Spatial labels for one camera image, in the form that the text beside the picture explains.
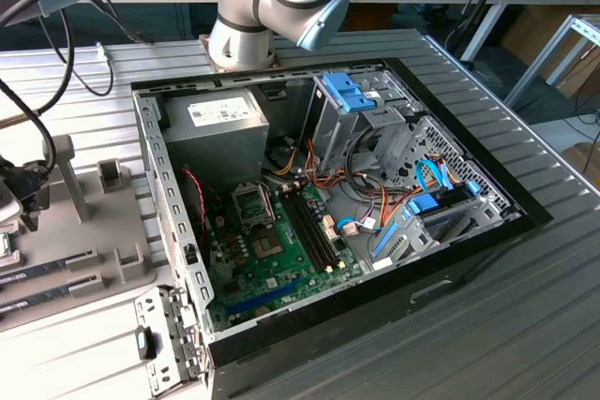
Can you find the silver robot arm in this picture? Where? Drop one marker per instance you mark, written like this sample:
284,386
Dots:
239,46

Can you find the CPU socket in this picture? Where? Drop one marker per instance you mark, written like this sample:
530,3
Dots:
267,247

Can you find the black RAM slot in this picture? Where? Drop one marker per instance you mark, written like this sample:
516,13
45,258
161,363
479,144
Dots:
322,224
316,226
310,228
304,230

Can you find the grey metal drive cage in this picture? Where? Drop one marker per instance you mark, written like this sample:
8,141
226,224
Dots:
337,133

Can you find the white board power connector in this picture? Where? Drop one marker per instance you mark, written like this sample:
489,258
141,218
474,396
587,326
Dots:
329,226

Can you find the green motherboard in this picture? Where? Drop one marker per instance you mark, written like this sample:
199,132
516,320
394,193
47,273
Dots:
300,257

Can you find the grey power supply unit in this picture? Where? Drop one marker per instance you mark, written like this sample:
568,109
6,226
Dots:
220,152

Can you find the white four-pin connector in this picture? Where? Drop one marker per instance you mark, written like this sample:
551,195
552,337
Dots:
219,221

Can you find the blue plastic drive carrier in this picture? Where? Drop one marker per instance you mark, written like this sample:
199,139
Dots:
349,91

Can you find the black case fan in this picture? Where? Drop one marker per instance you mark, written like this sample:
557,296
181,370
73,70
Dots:
190,212

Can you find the hard disk in blue carrier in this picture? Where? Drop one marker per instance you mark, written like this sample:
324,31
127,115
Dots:
422,205

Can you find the blue expansion slot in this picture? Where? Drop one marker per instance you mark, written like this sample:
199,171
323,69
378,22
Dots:
262,299

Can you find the grey metal disk bay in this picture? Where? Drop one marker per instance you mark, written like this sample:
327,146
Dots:
412,243

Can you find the round coin battery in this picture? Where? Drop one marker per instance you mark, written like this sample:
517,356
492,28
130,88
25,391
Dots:
263,311

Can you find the black open PC case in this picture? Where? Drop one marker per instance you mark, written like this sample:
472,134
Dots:
328,339

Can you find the black teal latch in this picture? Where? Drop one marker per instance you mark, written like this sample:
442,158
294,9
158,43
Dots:
146,346

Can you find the grey parts rack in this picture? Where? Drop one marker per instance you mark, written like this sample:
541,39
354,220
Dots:
56,241

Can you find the RAM stick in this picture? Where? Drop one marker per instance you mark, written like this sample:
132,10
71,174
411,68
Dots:
33,271
33,301

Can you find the large brown cardboard box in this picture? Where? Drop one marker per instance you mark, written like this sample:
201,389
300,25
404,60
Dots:
581,77

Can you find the blue plastic rail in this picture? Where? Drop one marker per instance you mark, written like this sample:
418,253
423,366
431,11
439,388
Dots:
385,241

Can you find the metal card retainer bracket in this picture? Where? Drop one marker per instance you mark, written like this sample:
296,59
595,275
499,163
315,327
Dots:
171,348

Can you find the aluminium frame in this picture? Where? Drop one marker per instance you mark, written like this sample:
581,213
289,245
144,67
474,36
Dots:
544,58

